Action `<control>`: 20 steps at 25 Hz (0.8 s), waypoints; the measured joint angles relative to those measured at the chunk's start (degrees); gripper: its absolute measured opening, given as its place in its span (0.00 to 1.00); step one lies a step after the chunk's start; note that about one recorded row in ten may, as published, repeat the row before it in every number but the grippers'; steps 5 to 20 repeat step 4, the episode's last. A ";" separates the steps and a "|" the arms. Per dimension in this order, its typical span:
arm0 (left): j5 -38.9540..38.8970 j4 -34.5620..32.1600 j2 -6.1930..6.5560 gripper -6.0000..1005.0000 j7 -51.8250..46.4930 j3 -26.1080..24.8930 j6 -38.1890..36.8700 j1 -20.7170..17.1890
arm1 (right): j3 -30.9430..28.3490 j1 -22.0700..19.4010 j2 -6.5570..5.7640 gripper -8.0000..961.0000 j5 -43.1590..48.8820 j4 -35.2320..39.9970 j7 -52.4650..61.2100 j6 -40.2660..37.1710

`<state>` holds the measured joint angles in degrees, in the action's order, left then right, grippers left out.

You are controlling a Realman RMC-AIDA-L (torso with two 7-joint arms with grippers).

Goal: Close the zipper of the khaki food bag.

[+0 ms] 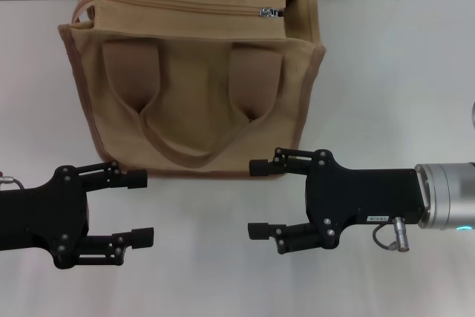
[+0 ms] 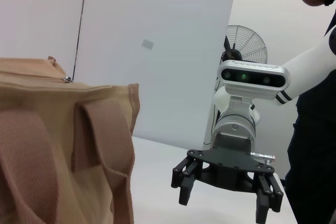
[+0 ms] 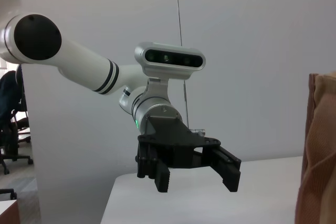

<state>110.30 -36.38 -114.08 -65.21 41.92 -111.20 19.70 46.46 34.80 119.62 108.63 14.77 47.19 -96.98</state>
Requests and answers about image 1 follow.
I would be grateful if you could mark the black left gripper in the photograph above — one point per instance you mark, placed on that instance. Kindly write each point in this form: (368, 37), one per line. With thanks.
(41, 217)

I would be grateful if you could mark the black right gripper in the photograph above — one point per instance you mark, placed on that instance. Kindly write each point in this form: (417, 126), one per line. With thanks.
(363, 194)

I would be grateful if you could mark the khaki canvas food bag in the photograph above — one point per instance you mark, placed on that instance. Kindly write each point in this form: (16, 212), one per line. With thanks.
(193, 109)

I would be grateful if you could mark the silver metal zipper pull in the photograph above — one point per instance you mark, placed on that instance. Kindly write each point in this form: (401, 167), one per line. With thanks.
(269, 12)

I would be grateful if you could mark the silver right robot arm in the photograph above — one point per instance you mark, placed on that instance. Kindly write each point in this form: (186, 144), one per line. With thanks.
(449, 194)

